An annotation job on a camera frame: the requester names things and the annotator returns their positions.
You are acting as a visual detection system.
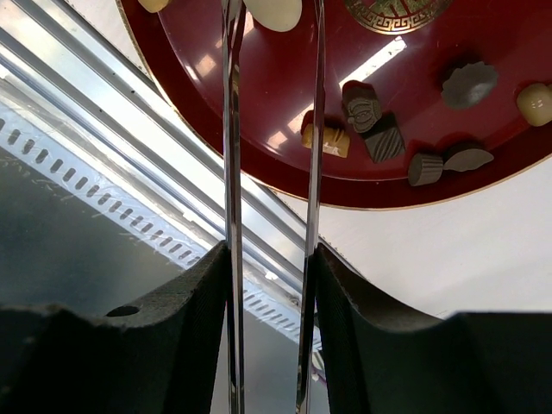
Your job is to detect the dark fluted cup chocolate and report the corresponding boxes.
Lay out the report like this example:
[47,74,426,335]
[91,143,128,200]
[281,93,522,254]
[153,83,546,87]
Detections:
[408,153,443,186]

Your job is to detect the round red plate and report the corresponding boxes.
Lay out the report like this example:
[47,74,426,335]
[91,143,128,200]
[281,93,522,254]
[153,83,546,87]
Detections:
[116,0,552,211]

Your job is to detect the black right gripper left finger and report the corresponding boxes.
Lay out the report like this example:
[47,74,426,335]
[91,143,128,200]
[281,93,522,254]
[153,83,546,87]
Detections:
[1,243,229,413]

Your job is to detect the tan striped bar chocolate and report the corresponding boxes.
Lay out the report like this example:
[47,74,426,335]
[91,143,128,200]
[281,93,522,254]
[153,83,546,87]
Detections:
[300,110,350,159]

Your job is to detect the aluminium frame rail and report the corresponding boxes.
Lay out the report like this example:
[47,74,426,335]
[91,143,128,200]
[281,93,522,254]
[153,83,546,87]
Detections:
[0,0,324,298]

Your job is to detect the white oval chocolate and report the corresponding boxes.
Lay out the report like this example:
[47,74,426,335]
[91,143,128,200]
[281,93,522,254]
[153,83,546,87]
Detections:
[244,0,303,33]

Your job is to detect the white slotted cable duct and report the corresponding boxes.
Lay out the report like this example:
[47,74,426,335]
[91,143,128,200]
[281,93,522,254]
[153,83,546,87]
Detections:
[0,103,324,359]

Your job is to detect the dark striped bar chocolate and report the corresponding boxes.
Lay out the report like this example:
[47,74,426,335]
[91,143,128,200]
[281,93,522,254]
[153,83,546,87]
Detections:
[361,112,405,164]

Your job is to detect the tan cylinder chocolate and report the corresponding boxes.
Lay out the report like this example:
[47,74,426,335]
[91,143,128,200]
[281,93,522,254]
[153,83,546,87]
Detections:
[138,0,171,14]

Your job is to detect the metal serving tongs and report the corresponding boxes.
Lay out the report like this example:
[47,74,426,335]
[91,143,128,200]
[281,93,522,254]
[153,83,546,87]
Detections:
[222,1,326,413]

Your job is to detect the dark santa chocolate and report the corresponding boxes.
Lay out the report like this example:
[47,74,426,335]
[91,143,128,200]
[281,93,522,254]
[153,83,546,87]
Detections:
[342,81,382,134]

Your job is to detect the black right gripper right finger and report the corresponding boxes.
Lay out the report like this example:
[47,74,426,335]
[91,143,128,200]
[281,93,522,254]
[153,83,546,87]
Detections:
[315,247,551,413]

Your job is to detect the tan heart chocolate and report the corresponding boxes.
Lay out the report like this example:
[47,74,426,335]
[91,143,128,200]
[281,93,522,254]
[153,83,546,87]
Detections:
[517,83,552,127]

